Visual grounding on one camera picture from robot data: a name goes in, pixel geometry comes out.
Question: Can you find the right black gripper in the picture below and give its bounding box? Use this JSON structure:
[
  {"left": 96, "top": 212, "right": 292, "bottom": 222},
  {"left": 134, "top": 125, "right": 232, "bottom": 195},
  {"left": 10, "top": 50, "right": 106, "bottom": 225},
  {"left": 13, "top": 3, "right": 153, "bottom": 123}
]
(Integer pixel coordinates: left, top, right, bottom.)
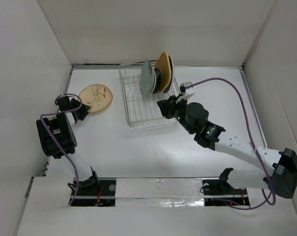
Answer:
[{"left": 158, "top": 93, "right": 195, "bottom": 135}]

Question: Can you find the beige bird pattern plate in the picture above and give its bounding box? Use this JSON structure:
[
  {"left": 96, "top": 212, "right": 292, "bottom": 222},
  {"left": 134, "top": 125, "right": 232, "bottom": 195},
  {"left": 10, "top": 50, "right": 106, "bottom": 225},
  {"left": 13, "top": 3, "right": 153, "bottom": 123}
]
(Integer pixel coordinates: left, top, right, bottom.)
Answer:
[{"left": 79, "top": 84, "right": 113, "bottom": 113}]

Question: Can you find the cream plate black spot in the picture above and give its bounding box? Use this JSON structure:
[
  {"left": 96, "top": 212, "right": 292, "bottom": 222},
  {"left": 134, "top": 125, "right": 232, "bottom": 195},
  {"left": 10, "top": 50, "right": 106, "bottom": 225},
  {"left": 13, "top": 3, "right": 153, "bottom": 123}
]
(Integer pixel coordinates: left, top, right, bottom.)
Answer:
[{"left": 149, "top": 69, "right": 157, "bottom": 95}]

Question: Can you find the black round plate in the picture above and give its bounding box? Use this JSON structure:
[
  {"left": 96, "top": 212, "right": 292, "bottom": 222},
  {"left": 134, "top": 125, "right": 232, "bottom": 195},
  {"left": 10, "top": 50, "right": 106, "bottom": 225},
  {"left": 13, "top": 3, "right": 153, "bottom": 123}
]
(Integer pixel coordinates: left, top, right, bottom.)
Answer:
[{"left": 153, "top": 67, "right": 163, "bottom": 94}]

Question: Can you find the light green flower plate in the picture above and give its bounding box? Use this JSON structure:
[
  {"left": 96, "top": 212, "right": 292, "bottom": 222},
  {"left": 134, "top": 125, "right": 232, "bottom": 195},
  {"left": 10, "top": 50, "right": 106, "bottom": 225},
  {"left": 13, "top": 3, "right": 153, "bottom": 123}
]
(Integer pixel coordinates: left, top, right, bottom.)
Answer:
[{"left": 140, "top": 60, "right": 153, "bottom": 96}]

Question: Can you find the woven bamboo square tray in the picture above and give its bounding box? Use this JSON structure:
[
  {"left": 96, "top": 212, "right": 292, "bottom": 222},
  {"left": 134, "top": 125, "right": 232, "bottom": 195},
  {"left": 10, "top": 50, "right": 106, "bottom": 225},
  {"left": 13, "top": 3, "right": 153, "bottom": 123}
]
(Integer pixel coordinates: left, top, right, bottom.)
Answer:
[{"left": 155, "top": 52, "right": 172, "bottom": 93}]

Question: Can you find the red teal flower plate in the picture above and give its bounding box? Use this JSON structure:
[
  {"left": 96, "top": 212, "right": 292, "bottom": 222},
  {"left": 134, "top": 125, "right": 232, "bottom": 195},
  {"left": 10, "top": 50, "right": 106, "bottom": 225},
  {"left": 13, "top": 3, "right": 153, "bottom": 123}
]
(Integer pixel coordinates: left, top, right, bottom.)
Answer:
[{"left": 163, "top": 55, "right": 175, "bottom": 93}]

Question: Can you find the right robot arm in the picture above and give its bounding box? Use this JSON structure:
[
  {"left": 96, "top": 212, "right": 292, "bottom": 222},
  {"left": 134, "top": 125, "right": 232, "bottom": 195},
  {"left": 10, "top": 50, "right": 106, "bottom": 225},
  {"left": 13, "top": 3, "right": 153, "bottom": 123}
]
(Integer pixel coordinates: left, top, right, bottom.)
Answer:
[{"left": 157, "top": 95, "right": 297, "bottom": 199}]

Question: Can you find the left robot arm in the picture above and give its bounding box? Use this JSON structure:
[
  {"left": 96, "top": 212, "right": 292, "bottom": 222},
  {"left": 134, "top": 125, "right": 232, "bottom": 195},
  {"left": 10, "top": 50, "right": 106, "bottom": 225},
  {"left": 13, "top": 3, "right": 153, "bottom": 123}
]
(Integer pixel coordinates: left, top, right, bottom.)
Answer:
[{"left": 36, "top": 93, "right": 101, "bottom": 195}]

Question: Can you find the metal wire dish rack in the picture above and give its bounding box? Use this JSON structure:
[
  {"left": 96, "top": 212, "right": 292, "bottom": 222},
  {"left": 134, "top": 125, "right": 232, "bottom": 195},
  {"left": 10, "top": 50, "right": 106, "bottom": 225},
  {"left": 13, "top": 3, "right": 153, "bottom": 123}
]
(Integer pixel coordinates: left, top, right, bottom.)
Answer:
[{"left": 119, "top": 61, "right": 180, "bottom": 130}]

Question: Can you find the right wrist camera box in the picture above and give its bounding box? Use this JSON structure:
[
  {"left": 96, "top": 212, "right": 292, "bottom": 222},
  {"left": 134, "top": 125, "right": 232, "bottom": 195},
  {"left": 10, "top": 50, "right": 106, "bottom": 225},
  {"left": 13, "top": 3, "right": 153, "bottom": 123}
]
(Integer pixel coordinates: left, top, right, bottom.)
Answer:
[{"left": 176, "top": 82, "right": 195, "bottom": 104}]

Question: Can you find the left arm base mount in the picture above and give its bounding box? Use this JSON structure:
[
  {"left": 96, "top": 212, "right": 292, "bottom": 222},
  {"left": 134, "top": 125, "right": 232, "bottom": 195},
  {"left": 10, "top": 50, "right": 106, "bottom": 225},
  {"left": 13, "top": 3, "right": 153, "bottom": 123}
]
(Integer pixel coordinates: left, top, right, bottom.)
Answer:
[{"left": 68, "top": 178, "right": 116, "bottom": 207}]

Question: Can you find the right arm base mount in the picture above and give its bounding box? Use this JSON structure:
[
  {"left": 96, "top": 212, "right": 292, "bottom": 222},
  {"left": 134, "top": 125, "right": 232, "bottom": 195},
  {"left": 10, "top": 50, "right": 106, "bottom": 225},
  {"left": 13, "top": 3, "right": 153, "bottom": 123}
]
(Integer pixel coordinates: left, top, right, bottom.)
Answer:
[{"left": 199, "top": 179, "right": 250, "bottom": 207}]

